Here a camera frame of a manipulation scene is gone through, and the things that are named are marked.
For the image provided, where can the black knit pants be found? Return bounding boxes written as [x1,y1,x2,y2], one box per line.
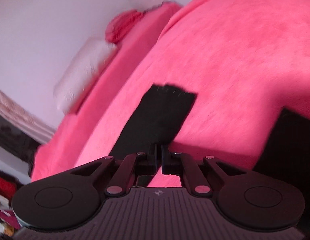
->
[108,83,310,240]

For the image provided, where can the pale pink satin pillow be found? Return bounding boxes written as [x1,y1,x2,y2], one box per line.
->
[53,37,118,114]

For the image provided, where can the pink blanket on near bed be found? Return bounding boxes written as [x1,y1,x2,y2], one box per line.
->
[72,0,310,188]

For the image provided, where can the red folded cloth behind pillow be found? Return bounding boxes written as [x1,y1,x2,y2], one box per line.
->
[105,10,145,44]

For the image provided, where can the hanging clothes on rack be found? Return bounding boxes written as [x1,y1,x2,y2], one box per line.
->
[0,171,21,239]

